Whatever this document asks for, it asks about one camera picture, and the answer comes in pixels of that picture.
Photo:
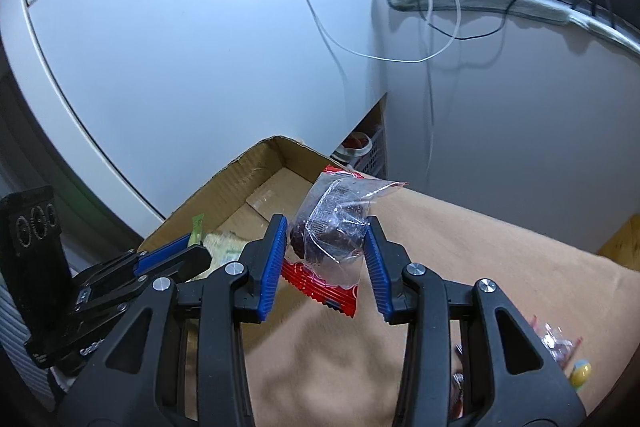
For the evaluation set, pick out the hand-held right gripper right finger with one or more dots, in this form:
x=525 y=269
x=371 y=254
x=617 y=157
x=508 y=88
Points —
x=375 y=267

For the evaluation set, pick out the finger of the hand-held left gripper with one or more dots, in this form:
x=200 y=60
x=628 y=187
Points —
x=165 y=252
x=185 y=263

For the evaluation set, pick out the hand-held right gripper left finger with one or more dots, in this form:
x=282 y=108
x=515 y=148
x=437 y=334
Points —
x=272 y=267

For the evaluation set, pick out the clear red-edged dark snack packet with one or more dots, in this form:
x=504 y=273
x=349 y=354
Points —
x=325 y=227

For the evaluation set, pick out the yellow egg packet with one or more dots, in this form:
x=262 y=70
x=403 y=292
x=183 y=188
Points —
x=580 y=373

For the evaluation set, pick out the green snack packet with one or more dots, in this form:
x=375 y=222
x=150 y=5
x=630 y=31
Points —
x=197 y=229

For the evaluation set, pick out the pale yellow snack packet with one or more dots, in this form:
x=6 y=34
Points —
x=222 y=244

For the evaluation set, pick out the white plastic basket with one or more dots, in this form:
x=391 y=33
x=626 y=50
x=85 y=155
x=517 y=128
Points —
x=375 y=157

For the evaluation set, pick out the white wardrobe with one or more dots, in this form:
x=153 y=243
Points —
x=175 y=32

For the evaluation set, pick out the yellow-brown cardboard box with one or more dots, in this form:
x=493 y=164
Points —
x=622 y=247

